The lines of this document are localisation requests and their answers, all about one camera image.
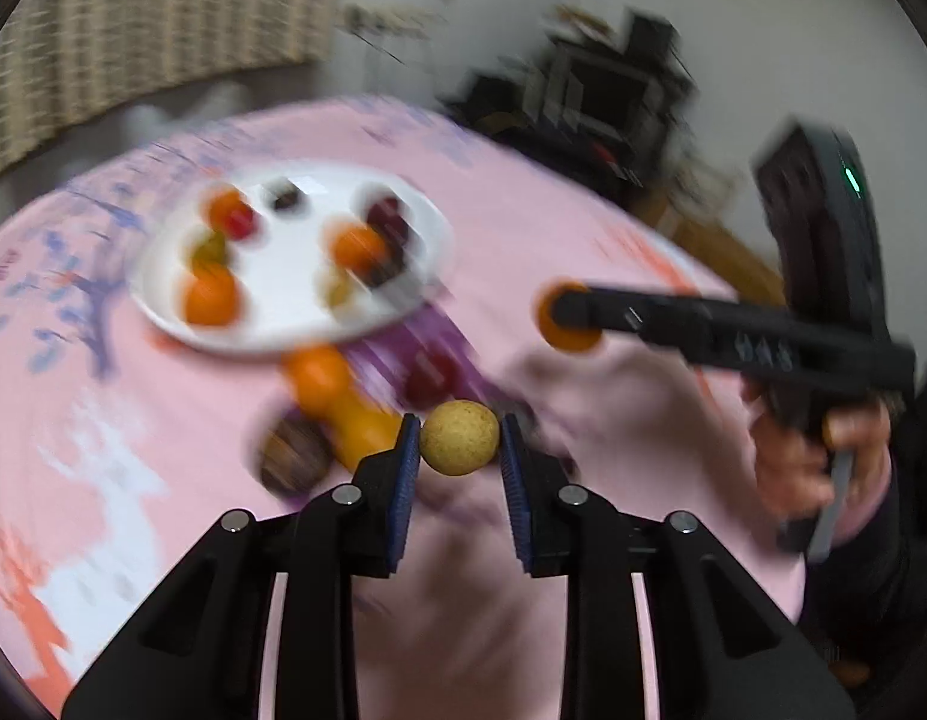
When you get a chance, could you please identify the cardboard box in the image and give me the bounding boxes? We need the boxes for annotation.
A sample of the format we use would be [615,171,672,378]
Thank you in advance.
[629,188,785,307]

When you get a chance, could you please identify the small tan longan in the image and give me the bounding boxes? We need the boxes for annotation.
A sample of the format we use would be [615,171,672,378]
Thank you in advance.
[317,265,358,312]

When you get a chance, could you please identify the large orange mandarin front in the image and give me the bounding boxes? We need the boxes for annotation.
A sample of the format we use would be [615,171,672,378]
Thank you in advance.
[328,223,390,277]

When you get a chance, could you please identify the green-yellow round fruit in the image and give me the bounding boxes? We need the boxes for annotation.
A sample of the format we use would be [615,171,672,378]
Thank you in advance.
[188,231,230,270]

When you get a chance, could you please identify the dark mangosteen right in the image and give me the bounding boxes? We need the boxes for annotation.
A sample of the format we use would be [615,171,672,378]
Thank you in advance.
[361,250,418,291]

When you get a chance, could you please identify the white oval plate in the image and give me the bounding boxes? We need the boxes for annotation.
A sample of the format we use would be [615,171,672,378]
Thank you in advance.
[127,160,454,358]

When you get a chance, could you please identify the yellow-orange round fruit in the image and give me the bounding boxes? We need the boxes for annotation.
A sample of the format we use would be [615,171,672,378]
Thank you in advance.
[326,390,403,473]

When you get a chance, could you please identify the large orange mandarin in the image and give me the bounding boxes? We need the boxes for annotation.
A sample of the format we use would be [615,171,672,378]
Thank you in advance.
[328,223,390,277]
[182,262,244,327]

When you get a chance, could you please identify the large dark purple plum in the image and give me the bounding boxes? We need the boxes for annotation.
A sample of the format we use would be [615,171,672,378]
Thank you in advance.
[364,193,411,247]

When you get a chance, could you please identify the pale longan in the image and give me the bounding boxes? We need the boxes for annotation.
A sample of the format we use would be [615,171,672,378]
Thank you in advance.
[419,400,500,476]

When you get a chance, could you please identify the small orange top fruit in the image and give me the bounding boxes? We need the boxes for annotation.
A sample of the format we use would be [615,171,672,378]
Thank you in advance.
[281,344,353,418]

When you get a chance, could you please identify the dark plum top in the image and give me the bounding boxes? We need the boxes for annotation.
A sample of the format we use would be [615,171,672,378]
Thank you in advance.
[401,348,460,411]

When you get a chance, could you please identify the brown passion fruit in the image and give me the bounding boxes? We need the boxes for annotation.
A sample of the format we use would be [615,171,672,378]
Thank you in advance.
[266,179,305,213]
[257,415,335,499]

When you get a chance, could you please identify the large orange mandarin back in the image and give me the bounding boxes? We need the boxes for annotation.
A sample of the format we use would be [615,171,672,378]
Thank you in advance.
[182,262,244,327]

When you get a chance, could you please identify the small orange mandarin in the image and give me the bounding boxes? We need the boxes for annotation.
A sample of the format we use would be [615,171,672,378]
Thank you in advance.
[535,281,603,355]

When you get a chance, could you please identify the brown passion fruit lower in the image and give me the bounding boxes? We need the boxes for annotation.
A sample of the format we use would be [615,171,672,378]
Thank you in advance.
[266,179,305,213]

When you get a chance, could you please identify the orange mandarin middle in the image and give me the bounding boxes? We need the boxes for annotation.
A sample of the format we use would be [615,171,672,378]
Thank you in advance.
[201,185,244,232]

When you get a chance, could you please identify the red cherry tomato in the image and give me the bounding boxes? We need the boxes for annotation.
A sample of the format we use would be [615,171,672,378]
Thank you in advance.
[223,203,258,241]

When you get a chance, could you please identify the person right hand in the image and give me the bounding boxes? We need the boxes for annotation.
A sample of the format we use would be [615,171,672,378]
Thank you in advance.
[742,379,891,546]

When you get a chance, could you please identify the brown passion fruit top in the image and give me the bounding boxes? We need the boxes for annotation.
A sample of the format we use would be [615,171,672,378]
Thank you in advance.
[257,415,335,499]

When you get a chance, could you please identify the striped beige curtain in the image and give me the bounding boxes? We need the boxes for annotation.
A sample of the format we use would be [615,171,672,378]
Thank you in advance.
[0,0,338,174]

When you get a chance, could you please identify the black shelf with electronics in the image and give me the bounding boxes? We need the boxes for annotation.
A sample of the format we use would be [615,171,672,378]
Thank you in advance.
[440,5,696,208]

